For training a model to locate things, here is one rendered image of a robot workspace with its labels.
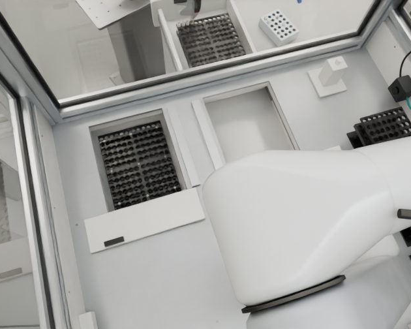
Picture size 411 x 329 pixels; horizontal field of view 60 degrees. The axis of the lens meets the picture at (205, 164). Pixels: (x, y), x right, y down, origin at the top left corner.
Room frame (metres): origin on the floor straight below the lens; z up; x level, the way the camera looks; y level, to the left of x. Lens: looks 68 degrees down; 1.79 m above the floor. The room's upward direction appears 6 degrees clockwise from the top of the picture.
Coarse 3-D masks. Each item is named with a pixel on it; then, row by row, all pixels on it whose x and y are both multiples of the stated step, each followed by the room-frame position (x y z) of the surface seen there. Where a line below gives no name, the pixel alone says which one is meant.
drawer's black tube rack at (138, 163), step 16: (160, 128) 0.45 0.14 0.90; (112, 144) 0.38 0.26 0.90; (128, 144) 0.40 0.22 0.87; (144, 144) 0.40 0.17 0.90; (160, 144) 0.40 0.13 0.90; (112, 160) 0.35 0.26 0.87; (128, 160) 0.34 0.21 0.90; (144, 160) 0.35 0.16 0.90; (160, 160) 0.35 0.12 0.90; (112, 176) 0.29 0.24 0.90; (128, 176) 0.31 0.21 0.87; (144, 176) 0.30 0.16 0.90; (160, 176) 0.31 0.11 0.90; (176, 176) 0.31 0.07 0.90; (112, 192) 0.25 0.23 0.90; (128, 192) 0.26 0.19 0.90; (144, 192) 0.27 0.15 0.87; (160, 192) 0.27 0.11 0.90; (176, 192) 0.27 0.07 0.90
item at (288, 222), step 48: (384, 144) 0.16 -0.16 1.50; (240, 192) 0.09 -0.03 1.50; (288, 192) 0.10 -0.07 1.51; (336, 192) 0.10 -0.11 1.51; (384, 192) 0.10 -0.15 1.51; (240, 240) 0.06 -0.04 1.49; (288, 240) 0.06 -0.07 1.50; (336, 240) 0.06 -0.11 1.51; (384, 240) 0.11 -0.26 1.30; (240, 288) 0.02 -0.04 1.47; (288, 288) 0.02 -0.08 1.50; (336, 288) 0.03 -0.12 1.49; (384, 288) 0.04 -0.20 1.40
